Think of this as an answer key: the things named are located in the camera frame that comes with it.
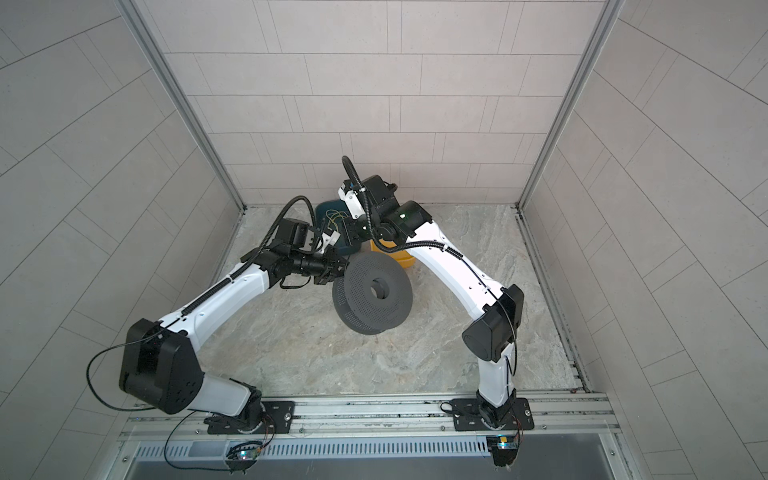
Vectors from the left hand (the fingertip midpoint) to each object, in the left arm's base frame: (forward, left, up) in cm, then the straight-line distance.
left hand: (362, 268), depth 75 cm
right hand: (+7, +5, +7) cm, 11 cm away
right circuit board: (-36, -34, -20) cm, 53 cm away
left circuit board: (-37, +24, -17) cm, 47 cm away
